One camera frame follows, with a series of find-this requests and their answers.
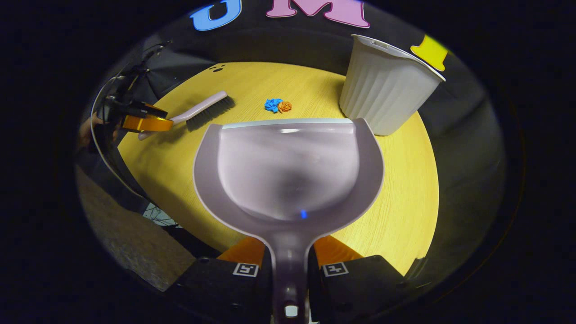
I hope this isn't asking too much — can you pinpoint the white printed sheet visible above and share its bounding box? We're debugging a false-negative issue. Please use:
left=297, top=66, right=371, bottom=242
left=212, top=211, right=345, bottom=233
left=143, top=203, right=179, bottom=227

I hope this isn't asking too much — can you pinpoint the pale purple dustpan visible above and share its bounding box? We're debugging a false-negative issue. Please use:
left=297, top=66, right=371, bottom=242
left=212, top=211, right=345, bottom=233
left=193, top=118, right=386, bottom=324

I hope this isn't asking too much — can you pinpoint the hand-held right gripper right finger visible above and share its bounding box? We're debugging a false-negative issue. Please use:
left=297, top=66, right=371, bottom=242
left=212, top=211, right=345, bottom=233
left=308, top=235, right=424, bottom=318

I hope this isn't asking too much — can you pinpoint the pale purple small broom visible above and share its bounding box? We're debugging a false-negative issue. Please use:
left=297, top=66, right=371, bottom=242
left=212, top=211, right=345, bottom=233
left=137, top=90, right=236, bottom=141

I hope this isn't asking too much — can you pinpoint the white ribbed garbage bin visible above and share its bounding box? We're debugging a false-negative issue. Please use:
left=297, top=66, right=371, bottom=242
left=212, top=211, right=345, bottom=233
left=339, top=34, right=446, bottom=136

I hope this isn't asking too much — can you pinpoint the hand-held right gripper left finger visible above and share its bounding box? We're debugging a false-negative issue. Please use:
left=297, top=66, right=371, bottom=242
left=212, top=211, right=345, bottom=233
left=173, top=236, right=273, bottom=318

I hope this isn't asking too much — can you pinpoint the black backdrop cloth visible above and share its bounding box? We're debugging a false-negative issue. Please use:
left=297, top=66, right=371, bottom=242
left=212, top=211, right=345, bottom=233
left=101, top=0, right=507, bottom=282

